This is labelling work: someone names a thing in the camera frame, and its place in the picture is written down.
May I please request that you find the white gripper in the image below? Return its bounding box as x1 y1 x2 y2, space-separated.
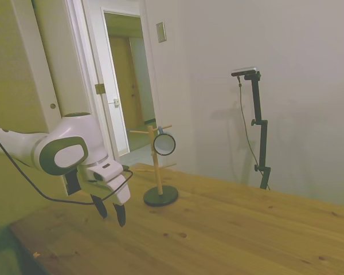
80 168 132 228

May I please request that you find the blue enamel mug black rim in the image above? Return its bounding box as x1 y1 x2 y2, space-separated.
153 125 177 157

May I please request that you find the wooden mug tree black base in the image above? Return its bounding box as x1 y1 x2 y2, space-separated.
129 124 179 207

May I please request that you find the black box on floor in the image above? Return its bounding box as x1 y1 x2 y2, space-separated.
65 170 83 197

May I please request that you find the brown wooden hallway door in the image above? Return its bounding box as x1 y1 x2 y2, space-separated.
108 35 143 130

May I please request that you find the white open door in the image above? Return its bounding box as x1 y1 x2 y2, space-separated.
81 0 131 161

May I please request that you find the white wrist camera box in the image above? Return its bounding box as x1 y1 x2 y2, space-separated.
86 160 124 184

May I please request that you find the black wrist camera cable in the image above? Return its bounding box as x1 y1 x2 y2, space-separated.
0 128 134 206

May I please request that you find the black camera stand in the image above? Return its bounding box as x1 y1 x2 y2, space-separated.
243 71 272 190
237 75 271 191

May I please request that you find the grey wall switch plate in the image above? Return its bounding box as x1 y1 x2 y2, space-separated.
155 21 167 44

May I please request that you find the grey exterior camera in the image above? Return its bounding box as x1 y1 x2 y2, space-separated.
230 66 260 78

